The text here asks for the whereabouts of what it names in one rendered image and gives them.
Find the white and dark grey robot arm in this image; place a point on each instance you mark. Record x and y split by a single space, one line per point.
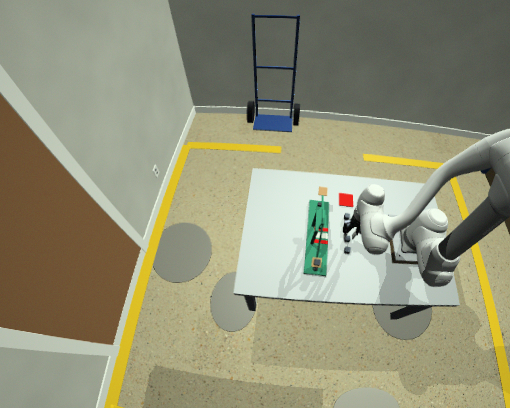
438 260

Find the flat red square plate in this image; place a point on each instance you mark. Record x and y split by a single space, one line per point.
345 200

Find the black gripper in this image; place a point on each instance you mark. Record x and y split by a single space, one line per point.
353 223

